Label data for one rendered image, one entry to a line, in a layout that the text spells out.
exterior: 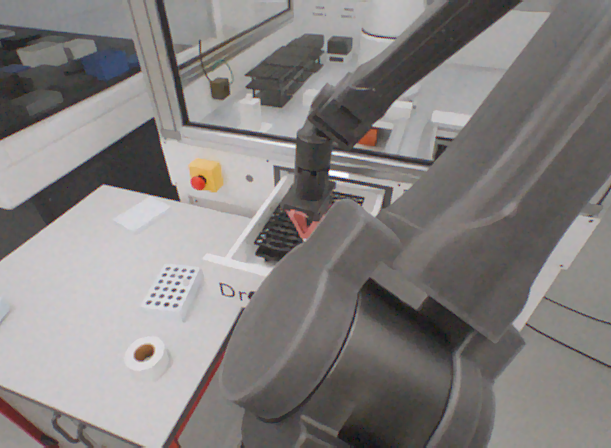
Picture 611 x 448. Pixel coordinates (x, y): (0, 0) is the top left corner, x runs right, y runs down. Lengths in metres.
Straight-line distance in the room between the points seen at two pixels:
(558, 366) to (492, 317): 1.74
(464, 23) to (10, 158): 1.09
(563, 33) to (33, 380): 0.87
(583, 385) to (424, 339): 1.75
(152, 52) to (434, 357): 0.90
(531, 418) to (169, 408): 1.33
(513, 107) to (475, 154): 0.02
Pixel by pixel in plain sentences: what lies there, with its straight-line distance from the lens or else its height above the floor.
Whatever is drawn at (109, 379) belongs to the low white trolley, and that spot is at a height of 0.76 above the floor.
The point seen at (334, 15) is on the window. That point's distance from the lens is 0.78.
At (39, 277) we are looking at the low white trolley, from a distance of 1.06.
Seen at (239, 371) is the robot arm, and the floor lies 1.26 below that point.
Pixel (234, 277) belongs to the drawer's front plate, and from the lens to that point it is 0.69.
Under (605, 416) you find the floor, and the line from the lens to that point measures 1.87.
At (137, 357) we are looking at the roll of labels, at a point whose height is 0.78.
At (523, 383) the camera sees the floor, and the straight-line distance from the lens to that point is 1.79.
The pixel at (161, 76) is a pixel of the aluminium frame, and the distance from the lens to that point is 0.99.
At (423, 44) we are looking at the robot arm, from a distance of 0.44.
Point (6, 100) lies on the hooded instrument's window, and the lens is 1.24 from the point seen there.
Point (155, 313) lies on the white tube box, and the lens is 0.83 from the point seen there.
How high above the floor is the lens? 1.41
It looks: 41 degrees down
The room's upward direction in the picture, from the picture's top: straight up
